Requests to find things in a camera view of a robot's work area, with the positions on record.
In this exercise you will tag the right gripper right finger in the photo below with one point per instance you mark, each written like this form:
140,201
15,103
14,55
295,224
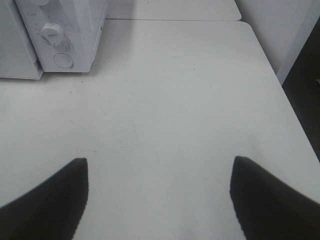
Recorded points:
269,209

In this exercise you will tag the round white door button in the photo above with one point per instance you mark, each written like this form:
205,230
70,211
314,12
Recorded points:
63,60

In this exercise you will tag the white microwave knob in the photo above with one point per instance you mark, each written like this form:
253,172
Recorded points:
52,34

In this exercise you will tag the white microwave oven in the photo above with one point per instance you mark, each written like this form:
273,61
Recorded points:
82,22

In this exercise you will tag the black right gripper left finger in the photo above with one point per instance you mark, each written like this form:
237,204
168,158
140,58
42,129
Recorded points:
50,211

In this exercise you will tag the white microwave door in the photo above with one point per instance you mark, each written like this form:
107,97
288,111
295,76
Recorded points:
18,59

